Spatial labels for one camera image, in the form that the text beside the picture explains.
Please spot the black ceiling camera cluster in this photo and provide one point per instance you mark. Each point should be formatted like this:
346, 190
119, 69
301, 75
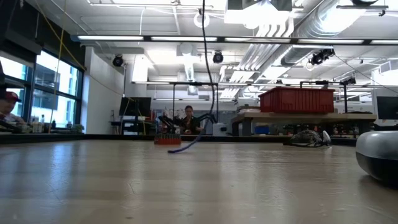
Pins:
320, 57

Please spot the white ceiling air unit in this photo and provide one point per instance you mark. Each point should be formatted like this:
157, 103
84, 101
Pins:
258, 17

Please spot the black background robot arm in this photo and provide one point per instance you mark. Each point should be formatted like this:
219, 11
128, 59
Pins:
210, 117
166, 122

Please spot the black computer monitor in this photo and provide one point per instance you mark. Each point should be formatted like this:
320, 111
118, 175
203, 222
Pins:
135, 107
388, 108

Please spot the silver round ceiling duct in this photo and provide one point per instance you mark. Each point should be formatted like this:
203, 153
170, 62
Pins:
329, 18

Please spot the white pedestal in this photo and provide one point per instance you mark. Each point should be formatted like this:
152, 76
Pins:
219, 129

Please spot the small red ribbed holder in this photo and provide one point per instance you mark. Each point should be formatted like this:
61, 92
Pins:
168, 140

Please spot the white ceiling pipe bundle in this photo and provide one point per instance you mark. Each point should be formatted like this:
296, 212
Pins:
264, 46

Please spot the black background rig frame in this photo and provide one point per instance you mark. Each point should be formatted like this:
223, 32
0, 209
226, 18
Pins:
192, 84

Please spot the wooden workbench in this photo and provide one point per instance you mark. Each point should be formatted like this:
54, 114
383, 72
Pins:
304, 116

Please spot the black camera stand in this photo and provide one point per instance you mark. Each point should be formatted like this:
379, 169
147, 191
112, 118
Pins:
345, 99

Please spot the person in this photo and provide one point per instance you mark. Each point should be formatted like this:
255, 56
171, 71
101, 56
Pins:
190, 123
11, 107

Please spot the blue box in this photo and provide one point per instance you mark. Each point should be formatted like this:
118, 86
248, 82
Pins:
261, 130

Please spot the black hanging spotlight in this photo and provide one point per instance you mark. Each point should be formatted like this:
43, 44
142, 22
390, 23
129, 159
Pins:
218, 57
117, 61

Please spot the black monitor desk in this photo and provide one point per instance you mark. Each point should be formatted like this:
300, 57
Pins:
133, 124

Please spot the red ribbed plastic bin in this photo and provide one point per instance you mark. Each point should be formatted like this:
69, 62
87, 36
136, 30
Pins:
295, 101

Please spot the long linear ceiling light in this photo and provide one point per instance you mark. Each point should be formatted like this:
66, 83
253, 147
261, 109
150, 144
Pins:
149, 83
183, 39

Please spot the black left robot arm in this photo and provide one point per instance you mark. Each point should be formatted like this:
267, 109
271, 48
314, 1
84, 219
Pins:
1, 84

